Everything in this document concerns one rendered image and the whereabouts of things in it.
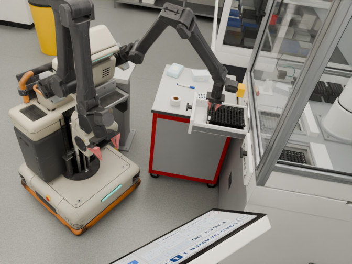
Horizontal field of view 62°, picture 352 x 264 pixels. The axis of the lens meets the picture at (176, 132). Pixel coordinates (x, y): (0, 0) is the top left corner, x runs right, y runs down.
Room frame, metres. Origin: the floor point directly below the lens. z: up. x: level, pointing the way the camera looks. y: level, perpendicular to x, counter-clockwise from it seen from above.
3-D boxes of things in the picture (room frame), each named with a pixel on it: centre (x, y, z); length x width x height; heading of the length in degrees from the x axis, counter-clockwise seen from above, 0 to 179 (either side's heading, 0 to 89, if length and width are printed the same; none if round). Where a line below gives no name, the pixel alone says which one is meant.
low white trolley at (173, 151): (1.84, -0.12, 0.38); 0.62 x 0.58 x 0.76; 178
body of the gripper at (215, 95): (1.36, -0.19, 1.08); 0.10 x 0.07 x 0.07; 87
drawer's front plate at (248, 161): (1.11, -0.39, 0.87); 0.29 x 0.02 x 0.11; 178
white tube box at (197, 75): (2.02, -0.12, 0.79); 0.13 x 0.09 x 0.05; 108
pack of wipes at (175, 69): (2.04, 0.08, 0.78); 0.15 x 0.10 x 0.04; 165
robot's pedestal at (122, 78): (1.98, 0.55, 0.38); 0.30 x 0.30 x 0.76; 88
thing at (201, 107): (1.43, -0.29, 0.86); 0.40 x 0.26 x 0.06; 88
